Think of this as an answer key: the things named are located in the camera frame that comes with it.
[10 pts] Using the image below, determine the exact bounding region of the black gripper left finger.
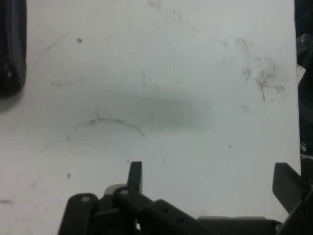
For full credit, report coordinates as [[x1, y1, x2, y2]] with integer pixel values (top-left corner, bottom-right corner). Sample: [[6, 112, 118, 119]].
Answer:
[[58, 161, 204, 235]]

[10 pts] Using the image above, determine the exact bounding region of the dark green round plate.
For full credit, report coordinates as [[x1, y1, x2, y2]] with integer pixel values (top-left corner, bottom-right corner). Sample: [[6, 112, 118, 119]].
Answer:
[[0, 0, 27, 99]]

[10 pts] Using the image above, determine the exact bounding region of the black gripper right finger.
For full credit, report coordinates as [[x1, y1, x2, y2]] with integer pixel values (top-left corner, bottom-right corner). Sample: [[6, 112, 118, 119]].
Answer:
[[272, 162, 313, 235]]

